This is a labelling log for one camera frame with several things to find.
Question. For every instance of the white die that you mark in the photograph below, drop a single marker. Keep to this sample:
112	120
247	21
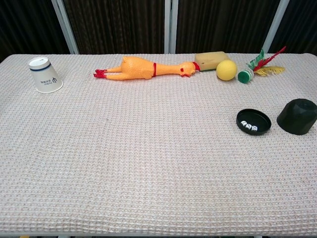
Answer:
248	126
244	123
254	128

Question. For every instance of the black round dice tray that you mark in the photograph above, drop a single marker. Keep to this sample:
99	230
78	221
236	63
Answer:
260	119

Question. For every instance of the black dice cup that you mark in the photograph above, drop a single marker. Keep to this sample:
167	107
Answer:
297	117

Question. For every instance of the white paper cup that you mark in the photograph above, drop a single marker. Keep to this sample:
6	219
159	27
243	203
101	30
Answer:
45	77

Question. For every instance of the beige waffle weave tablecloth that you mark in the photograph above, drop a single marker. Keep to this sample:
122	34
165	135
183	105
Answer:
148	153

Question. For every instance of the yellow rubber chicken toy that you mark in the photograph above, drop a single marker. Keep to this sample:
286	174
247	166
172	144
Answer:
138	69

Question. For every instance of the yellow sponge block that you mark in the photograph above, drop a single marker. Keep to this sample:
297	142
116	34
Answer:
208	60

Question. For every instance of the yellow ball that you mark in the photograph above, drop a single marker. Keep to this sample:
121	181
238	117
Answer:
226	70

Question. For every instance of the feather shuttlecock with green base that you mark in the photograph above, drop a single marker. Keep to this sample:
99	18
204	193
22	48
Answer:
245	76

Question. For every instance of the dark ribbed partition panel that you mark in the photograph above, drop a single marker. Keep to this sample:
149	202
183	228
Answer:
302	24
116	24
27	24
223	24

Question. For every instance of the grey metal partition post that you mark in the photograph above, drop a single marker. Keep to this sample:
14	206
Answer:
65	27
171	26
275	26

